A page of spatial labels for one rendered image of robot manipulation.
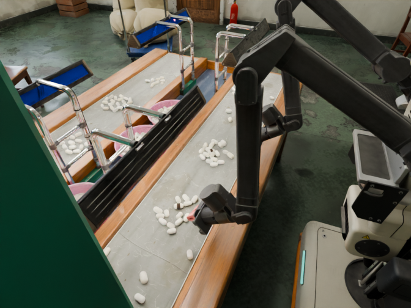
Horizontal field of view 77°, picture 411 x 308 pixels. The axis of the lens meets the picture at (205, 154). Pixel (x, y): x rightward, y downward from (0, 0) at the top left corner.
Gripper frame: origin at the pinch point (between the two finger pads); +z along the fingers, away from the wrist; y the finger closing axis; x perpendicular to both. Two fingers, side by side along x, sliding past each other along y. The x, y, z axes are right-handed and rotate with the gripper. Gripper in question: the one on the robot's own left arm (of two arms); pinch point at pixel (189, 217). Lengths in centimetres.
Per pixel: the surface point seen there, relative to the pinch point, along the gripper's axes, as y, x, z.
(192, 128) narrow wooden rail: -51, -13, 23
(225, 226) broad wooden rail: -5.4, 11.4, -5.3
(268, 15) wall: -480, -14, 110
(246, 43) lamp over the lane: -92, -29, -7
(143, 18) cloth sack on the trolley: -274, -119, 187
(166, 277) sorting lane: 18.2, 6.4, 4.0
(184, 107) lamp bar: -22.7, -29.4, -8.3
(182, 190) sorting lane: -14.9, -1.5, 13.7
